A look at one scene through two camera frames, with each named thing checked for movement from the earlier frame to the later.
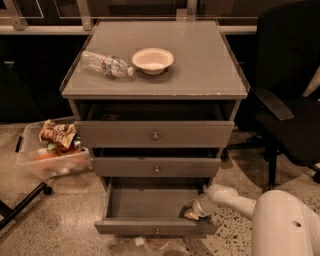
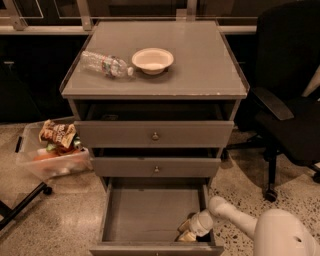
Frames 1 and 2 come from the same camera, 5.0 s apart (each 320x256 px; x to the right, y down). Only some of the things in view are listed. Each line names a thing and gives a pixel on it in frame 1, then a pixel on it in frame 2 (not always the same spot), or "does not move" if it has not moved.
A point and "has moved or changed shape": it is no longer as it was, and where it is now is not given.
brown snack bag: x=62 y=134 does not move
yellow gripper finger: x=192 y=202 -> x=185 y=227
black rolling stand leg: x=8 y=213 does not move
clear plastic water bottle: x=110 y=66 does not move
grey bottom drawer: x=152 y=206 has moved or changed shape
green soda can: x=77 y=142 does not move
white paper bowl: x=152 y=61 does not move
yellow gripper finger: x=192 y=214 -> x=189 y=236
